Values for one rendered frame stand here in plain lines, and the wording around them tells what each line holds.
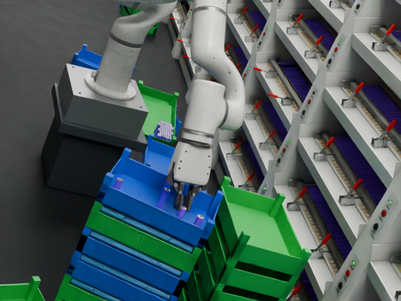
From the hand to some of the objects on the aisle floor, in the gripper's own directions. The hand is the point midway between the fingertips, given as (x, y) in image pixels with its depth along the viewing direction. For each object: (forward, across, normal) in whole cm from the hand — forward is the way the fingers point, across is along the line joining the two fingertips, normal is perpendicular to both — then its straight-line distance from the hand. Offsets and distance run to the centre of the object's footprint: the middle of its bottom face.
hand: (182, 202), depth 187 cm
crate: (+43, -36, +21) cm, 60 cm away
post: (+23, +68, +64) cm, 96 cm away
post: (+52, +55, +2) cm, 75 cm away
